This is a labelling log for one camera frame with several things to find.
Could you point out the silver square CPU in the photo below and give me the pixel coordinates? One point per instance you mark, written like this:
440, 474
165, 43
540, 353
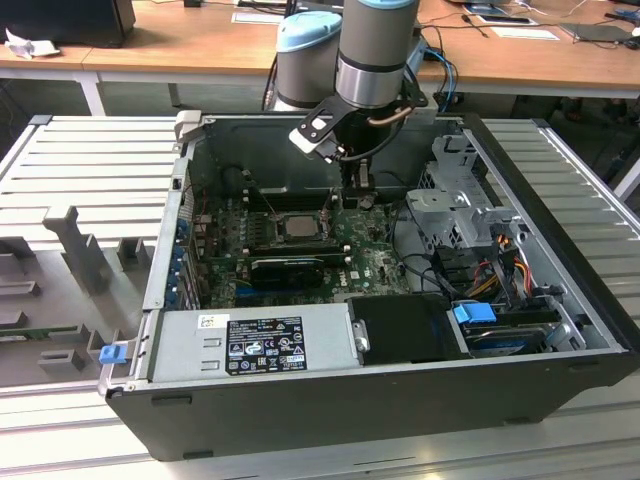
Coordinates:
303, 227

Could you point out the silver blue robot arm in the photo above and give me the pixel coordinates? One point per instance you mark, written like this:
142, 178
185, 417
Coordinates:
370, 50

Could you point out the black RAM slot bank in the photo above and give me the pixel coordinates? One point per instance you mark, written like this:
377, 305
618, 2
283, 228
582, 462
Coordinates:
295, 199
300, 250

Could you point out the CPU socket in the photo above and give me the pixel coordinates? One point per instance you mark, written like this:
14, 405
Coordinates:
276, 228

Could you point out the grey metal disk bay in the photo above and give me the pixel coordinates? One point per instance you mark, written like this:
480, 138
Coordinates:
440, 200

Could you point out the green motherboard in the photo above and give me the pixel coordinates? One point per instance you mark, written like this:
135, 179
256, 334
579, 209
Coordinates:
370, 250

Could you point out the black round capacitor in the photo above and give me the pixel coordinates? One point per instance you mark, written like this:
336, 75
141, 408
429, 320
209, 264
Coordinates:
232, 180

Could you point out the white paper sheet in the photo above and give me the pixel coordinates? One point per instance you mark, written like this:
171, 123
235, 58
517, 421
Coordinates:
525, 32
255, 17

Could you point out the black graphics card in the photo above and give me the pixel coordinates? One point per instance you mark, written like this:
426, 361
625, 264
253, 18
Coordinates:
285, 272

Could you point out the wooden desk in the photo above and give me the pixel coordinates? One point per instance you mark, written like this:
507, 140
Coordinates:
200, 45

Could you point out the dark smartphone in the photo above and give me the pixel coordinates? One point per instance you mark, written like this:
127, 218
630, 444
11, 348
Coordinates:
502, 19

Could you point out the blue disk carrier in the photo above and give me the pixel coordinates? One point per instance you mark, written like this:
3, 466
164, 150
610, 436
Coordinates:
472, 314

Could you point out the hard disk drive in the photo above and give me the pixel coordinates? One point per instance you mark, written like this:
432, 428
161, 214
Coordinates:
500, 342

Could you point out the black notebook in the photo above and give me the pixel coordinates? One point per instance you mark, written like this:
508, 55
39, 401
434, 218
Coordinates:
597, 32

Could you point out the grey power supply unit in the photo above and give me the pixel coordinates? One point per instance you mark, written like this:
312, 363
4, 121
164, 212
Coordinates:
180, 350

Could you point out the black open PC case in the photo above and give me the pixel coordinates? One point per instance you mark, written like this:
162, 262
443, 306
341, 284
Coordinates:
350, 415

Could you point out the grey parts rack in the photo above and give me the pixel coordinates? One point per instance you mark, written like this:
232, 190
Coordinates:
75, 240

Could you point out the black box on desk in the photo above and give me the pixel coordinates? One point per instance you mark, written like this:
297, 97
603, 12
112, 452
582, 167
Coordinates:
65, 20

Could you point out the blue case latch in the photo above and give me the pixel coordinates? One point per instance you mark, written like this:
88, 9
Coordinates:
112, 354

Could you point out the crumpled white paper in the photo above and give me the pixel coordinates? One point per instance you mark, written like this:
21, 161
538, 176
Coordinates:
30, 46

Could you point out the large silver wrist camera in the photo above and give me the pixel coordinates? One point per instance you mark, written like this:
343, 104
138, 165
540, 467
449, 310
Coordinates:
310, 145

